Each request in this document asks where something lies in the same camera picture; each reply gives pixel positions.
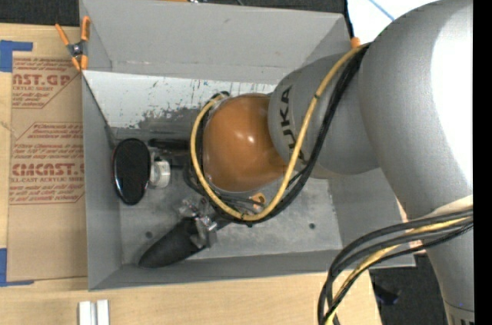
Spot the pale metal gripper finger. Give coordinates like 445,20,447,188
189,215,219,250
178,197,211,219

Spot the black cone-shaped thing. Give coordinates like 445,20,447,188
138,218,201,270

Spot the clear tape roll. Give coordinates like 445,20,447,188
148,157,172,190

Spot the black long tool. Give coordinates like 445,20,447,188
147,138,193,151

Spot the black glossy oval thing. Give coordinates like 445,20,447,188
111,138,152,207

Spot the brown cardboard board, red print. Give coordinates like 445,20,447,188
0,22,90,288

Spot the grey metal bin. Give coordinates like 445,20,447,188
78,0,418,292

